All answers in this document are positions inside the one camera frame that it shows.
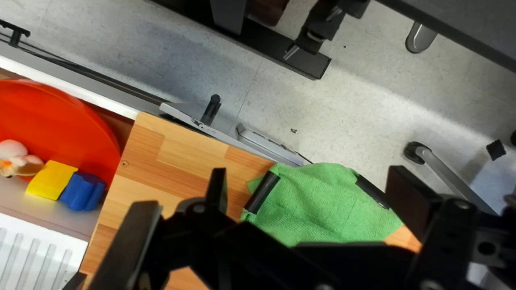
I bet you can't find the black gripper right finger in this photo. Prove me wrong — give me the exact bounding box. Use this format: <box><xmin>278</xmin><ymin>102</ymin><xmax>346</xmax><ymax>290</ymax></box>
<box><xmin>353</xmin><ymin>174</ymin><xmax>390</xmax><ymax>210</ymax></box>

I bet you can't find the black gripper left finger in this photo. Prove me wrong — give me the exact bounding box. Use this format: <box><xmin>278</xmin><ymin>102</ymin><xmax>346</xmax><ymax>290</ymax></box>
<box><xmin>243</xmin><ymin>169</ymin><xmax>282</xmax><ymax>216</ymax></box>

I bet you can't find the green cloth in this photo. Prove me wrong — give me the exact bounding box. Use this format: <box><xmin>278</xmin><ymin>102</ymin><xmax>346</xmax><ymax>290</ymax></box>
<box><xmin>238</xmin><ymin>161</ymin><xmax>406</xmax><ymax>250</ymax></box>

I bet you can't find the wooden butcher block counter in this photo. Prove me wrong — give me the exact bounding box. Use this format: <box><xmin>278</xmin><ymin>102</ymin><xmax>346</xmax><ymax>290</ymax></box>
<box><xmin>78</xmin><ymin>111</ymin><xmax>423</xmax><ymax>290</ymax></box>

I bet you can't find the grey leg with black caster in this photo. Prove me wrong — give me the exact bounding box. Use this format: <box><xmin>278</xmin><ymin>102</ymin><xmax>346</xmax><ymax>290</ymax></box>
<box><xmin>403</xmin><ymin>140</ymin><xmax>498</xmax><ymax>218</ymax></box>

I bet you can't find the small black square piece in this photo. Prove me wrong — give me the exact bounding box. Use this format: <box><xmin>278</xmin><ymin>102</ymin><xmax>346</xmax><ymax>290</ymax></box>
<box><xmin>485</xmin><ymin>139</ymin><xmax>507</xmax><ymax>163</ymax></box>

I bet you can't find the black stand base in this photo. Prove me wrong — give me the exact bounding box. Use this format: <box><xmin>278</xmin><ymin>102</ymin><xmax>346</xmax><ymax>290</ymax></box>
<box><xmin>151</xmin><ymin>0</ymin><xmax>333</xmax><ymax>82</ymax></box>

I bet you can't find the grey curved chair leg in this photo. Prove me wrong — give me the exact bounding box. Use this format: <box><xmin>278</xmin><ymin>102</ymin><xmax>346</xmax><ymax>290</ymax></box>
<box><xmin>404</xmin><ymin>21</ymin><xmax>438</xmax><ymax>55</ymax></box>

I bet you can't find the blue toy block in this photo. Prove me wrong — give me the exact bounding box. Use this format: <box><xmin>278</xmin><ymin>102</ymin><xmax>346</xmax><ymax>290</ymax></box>
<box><xmin>57</xmin><ymin>171</ymin><xmax>106</xmax><ymax>213</ymax></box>

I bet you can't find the dark table edge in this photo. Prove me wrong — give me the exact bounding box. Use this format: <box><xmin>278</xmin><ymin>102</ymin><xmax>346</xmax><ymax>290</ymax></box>
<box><xmin>375</xmin><ymin>0</ymin><xmax>516</xmax><ymax>74</ymax></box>

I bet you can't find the yellow toy block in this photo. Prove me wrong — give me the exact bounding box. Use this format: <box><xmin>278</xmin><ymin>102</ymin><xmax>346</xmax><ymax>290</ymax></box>
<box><xmin>24</xmin><ymin>158</ymin><xmax>78</xmax><ymax>203</ymax></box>

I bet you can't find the thin black floor bar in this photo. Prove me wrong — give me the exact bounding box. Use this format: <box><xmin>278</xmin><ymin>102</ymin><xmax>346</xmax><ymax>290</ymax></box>
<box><xmin>0</xmin><ymin>18</ymin><xmax>169</xmax><ymax>107</ymax></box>

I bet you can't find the orange plastic plate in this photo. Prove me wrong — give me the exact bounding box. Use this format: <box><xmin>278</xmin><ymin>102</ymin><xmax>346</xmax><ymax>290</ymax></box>
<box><xmin>0</xmin><ymin>78</ymin><xmax>122</xmax><ymax>189</ymax></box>

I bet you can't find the white open drawer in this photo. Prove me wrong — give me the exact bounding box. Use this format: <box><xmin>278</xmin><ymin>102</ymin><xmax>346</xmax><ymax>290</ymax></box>
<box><xmin>0</xmin><ymin>53</ymin><xmax>141</xmax><ymax>290</ymax></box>

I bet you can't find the white and pink toy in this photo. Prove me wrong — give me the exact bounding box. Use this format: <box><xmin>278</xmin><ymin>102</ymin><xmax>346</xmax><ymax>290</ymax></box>
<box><xmin>0</xmin><ymin>139</ymin><xmax>45</xmax><ymax>179</ymax></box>

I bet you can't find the grey metal counter bracket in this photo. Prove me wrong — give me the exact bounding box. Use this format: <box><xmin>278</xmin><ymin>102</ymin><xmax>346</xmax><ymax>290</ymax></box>
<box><xmin>157</xmin><ymin>102</ymin><xmax>314</xmax><ymax>169</ymax></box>

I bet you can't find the black knob post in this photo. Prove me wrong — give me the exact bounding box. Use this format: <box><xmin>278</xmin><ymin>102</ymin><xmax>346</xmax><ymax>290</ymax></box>
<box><xmin>199</xmin><ymin>94</ymin><xmax>224</xmax><ymax>129</ymax></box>

